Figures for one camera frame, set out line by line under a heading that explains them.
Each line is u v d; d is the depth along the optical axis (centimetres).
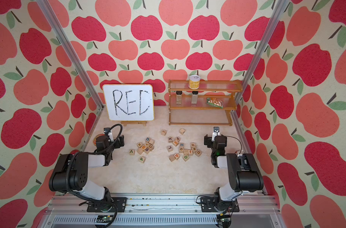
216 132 80
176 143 96
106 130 82
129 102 99
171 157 91
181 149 93
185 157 89
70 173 45
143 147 93
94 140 96
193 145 95
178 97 98
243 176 45
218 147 72
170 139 98
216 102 96
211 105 97
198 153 91
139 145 95
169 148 93
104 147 74
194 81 88
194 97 98
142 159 88
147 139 98
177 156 90
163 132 102
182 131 104
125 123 106
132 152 91
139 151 93
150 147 93
